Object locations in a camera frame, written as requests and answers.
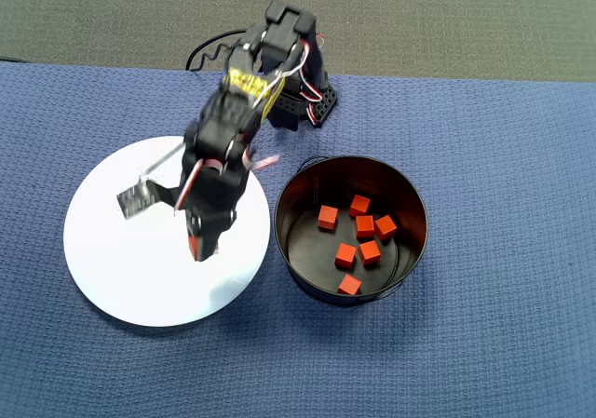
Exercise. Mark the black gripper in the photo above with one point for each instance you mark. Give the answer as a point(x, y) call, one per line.
point(208, 222)

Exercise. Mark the red cube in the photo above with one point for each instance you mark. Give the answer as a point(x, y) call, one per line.
point(328, 218)
point(364, 226)
point(359, 205)
point(369, 252)
point(349, 285)
point(345, 255)
point(193, 246)
point(385, 227)

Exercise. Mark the white round plate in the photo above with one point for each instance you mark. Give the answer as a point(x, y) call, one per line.
point(116, 273)

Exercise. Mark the black metal bucket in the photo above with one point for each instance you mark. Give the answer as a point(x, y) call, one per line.
point(307, 260)

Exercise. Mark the blue woven table cloth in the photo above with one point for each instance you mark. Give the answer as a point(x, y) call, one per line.
point(465, 343)

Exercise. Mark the small wrist camera board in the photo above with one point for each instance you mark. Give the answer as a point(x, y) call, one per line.
point(135, 201)

